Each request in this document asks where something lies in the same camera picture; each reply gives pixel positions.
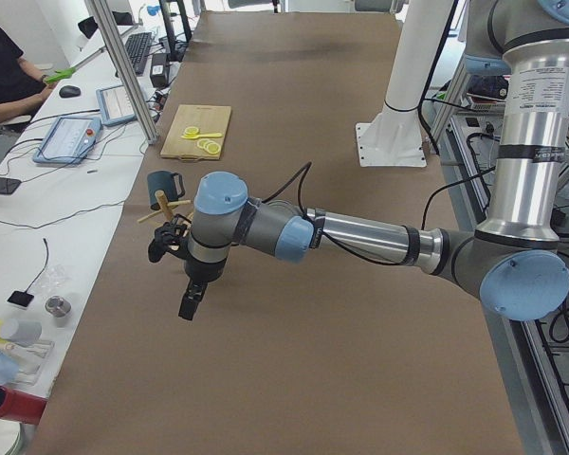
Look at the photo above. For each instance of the aluminium frame post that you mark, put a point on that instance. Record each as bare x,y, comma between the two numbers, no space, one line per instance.
119,57

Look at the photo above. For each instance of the small black square pad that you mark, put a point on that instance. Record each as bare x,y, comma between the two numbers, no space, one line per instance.
20,298

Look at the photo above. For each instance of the black computer mouse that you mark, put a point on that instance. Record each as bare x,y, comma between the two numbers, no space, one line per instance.
69,91

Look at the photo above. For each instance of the wooden cup storage rack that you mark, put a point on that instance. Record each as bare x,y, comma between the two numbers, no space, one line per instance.
165,207

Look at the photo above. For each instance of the small metal cup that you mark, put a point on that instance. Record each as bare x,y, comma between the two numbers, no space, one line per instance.
59,309

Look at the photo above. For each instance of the lemon slice toy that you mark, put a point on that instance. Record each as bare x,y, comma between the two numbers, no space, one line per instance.
212,148
202,142
191,132

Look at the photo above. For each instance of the grey cup on tray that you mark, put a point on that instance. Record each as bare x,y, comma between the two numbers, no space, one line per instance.
21,331

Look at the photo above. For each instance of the dark blue mug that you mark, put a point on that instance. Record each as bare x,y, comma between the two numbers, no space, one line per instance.
171,183

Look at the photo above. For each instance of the black power adapter box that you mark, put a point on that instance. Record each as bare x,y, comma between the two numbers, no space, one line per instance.
160,70

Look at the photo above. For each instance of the red cylinder bottle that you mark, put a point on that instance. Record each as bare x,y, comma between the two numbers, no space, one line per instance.
20,406

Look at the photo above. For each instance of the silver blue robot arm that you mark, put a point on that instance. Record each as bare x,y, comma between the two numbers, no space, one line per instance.
509,261

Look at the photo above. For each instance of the seated person in black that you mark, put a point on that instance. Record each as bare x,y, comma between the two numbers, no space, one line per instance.
23,87

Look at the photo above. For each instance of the black keyboard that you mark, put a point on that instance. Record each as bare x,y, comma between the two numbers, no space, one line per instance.
137,47

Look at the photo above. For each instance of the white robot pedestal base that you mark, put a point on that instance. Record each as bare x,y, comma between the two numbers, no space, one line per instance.
393,138

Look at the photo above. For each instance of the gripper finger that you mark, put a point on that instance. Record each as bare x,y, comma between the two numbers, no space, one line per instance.
191,299

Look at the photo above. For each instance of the blue teach pendant tablet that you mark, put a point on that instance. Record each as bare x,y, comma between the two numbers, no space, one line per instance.
115,106
68,141

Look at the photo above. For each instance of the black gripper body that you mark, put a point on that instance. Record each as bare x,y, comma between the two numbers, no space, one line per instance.
203,271

